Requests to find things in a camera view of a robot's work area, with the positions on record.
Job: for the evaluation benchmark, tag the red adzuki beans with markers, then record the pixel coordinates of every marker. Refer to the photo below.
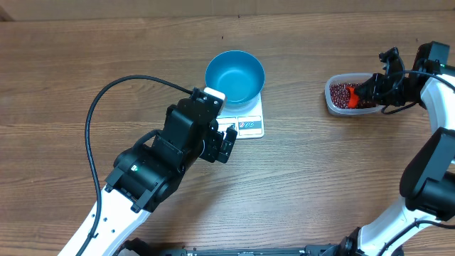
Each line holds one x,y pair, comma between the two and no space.
340,96

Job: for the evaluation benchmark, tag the white digital kitchen scale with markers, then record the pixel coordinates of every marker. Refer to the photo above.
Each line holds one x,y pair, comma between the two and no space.
247,119

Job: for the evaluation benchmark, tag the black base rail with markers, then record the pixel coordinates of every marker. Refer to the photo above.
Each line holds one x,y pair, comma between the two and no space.
309,250

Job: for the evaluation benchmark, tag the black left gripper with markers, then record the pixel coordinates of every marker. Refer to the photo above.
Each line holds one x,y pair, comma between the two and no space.
212,151

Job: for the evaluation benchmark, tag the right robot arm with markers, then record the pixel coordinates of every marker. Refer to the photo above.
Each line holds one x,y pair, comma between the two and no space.
427,186

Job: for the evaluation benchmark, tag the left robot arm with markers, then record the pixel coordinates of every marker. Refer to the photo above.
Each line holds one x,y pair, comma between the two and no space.
149,172

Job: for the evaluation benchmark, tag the orange measuring scoop blue handle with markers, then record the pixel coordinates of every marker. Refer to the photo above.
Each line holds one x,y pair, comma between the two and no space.
353,99

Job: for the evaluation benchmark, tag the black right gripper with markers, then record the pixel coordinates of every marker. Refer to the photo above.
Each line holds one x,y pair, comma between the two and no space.
377,84

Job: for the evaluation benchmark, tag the blue plastic bowl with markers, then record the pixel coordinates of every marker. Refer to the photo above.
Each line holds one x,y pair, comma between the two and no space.
239,75

